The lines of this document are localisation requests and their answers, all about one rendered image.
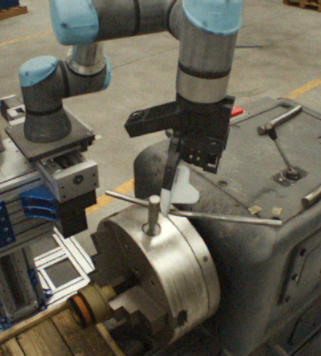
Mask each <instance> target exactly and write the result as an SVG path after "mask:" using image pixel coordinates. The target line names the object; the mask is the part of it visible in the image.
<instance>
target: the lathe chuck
mask: <svg viewBox="0 0 321 356"><path fill-rule="evenodd" d="M147 214H148V208H147V207H143V206H141V205H137V204H135V203H134V204H132V205H130V206H128V207H125V208H123V209H121V210H120V211H117V212H115V213H113V214H111V215H108V216H107V217H105V218H104V219H101V220H100V222H99V224H98V227H97V230H102V229H104V228H106V227H105V224H104V221H105V220H107V219H108V221H109V223H110V226H111V229H112V231H113V232H114V235H115V237H116V239H117V242H118V244H119V247H120V249H121V251H122V254H123V257H124V258H125V260H126V264H127V265H128V266H129V267H130V269H129V272H127V273H124V274H122V275H121V276H120V277H116V278H114V279H113V280H112V281H110V284H111V286H112V288H113V287H114V286H116V285H118V284H120V283H121V282H123V281H126V280H127V279H128V276H130V275H132V274H133V276H136V277H137V278H138V280H139V281H140V283H141V286H142V288H143V289H144V290H145V291H146V292H147V293H148V294H149V295H150V296H151V297H152V298H153V299H154V300H155V301H156V302H157V303H158V304H159V305H160V306H161V307H163V308H164V309H165V310H166V311H167V312H168V313H169V314H170V315H171V316H172V317H177V316H178V315H179V314H178V312H179V311H181V310H182V309H183V310H184V318H185V321H184V322H183V325H181V326H180V327H178V326H177V327H174V328H173V327H171V324H169V325H168V326H167V327H165V328H162V329H160V330H159V331H158V332H156V333H155V334H152V333H151V331H150V330H149V329H148V328H147V327H145V325H144V324H143V323H142V322H139V323H137V325H138V326H139V327H140V328H141V329H142V330H143V331H144V332H145V333H146V334H147V335H148V336H150V337H151V339H153V340H155V341H156V342H158V343H161V344H165V345H167V344H170V343H172V342H174V341H175V340H176V339H178V338H179V337H180V336H183V335H185V334H186V333H188V332H189V331H190V330H191V329H192V328H193V327H195V326H198V325H199V324H201V323H202V322H203V321H204V320H205V319H206V317H207V313H208V306H209V302H208V294H207V287H206V284H205V280H204V278H203V273H202V270H201V268H200V266H199V263H198V261H197V260H196V258H195V255H194V254H193V252H192V251H191V248H190V246H189V245H188V243H187V242H186V240H185V239H184V238H183V236H182V235H181V233H180V232H179V230H178V229H177V228H176V226H175V225H174V224H173V223H172V222H171V221H170V220H169V219H168V218H165V217H164V216H163V214H162V212H161V211H159V218H158V223H157V225H158V226H159V227H160V232H159V233H158V234H156V235H148V234H146V233H145V232H144V231H143V227H144V225H145V224H147V223H148V222H147Z"/></svg>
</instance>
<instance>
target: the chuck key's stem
mask: <svg viewBox="0 0 321 356"><path fill-rule="evenodd" d="M160 205H161V198H160V197H158V196H156V195H153V196H150V197H149V207H148V214H147V222H148V224H149V227H148V230H147V231H151V232H153V233H154V231H155V229H156V224H157V223H158V218H159V211H158V210H157V209H158V207H159V206H160Z"/></svg>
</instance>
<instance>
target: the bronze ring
mask: <svg viewBox="0 0 321 356"><path fill-rule="evenodd" d="M116 296H117V294H116V292H115V291H114V289H113V288H112V286H111V285H110V284H109V283H106V284H105V285H103V286H100V287H99V286H98V285H97V284H96V283H95V282H94V281H89V282H88V284H87V285H85V286H83V287H82V288H80V289H79V290H77V294H75V293H74V294H72V295H70V297H68V298H67V304H68V308H69V310H70V312H71V314H72V316H73V318H74V320H75V321H76V323H77V324H78V325H79V326H80V328H82V329H84V328H87V327H90V326H91V325H92V324H94V325H96V324H98V323H100V322H103V321H104V320H106V319H107V320H110V319H111V317H112V314H111V310H110V305H109V304H108V302H107V301H109V300H111V299H113V298H115V297H116Z"/></svg>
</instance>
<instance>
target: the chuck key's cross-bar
mask: <svg viewBox="0 0 321 356"><path fill-rule="evenodd" d="M105 195H107V196H109V197H112V198H115V199H120V200H125V201H128V202H131V203H135V204H137V205H141V206H143V207H149V202H147V201H144V200H141V199H137V198H134V197H132V196H128V195H124V194H121V193H118V192H113V191H111V190H108V189H106V190H105ZM168 213H169V214H170V215H175V216H179V217H185V218H192V219H206V220H213V221H220V222H227V223H241V224H254V225H261V226H274V227H282V225H283V222H282V221H281V220H274V219H253V218H246V217H238V216H231V215H217V214H209V213H202V212H194V211H181V210H176V209H173V208H169V211H168Z"/></svg>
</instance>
